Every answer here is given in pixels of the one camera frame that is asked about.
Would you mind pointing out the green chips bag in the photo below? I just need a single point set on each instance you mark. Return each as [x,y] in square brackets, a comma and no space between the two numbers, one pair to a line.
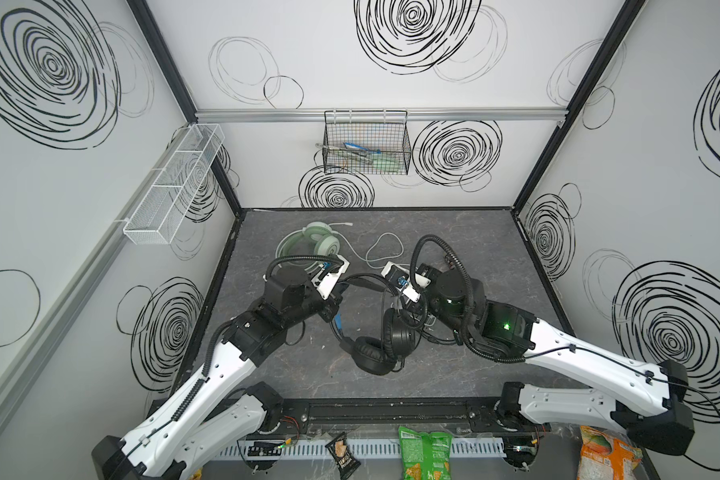
[425,456]

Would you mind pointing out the black mounting rail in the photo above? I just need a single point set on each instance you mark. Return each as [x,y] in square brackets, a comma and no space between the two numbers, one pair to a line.
[480,414]

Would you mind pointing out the small dark snack packet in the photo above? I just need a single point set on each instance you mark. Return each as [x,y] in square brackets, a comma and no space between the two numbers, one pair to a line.
[346,463]

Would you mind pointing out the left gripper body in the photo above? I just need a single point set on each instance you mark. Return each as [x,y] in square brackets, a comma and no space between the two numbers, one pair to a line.
[330,306]

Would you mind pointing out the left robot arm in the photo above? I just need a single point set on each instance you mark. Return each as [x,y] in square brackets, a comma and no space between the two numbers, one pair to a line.
[237,348]

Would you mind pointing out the black wire basket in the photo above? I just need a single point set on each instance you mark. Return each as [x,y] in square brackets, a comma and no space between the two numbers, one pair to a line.
[369,142]

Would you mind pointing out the mint green headphones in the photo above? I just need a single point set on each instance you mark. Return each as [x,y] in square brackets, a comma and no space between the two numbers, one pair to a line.
[323,239]

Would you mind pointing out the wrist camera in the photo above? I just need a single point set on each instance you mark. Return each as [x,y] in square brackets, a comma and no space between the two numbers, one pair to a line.
[328,275]
[410,291]

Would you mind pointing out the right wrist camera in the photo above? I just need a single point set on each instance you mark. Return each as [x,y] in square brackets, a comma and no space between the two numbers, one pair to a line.
[410,291]

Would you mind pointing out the white wire shelf basket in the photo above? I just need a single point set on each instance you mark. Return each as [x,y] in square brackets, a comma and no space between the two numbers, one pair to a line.
[160,213]

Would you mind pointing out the orange snack bag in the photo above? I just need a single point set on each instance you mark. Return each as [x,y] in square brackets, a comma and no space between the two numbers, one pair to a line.
[605,457]

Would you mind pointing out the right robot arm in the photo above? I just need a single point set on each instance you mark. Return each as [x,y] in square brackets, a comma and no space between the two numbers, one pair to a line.
[651,393]

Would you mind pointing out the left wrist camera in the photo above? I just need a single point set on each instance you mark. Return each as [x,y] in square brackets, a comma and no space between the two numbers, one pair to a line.
[328,275]

